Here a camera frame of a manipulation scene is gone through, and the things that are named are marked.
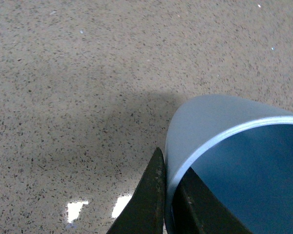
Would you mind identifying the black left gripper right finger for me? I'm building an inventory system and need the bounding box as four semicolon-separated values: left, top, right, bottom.
172;168;251;234

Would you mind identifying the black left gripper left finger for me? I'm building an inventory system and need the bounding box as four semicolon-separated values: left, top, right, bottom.
108;147;166;234

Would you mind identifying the blue cup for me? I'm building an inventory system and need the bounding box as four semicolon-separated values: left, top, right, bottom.
165;95;293;234

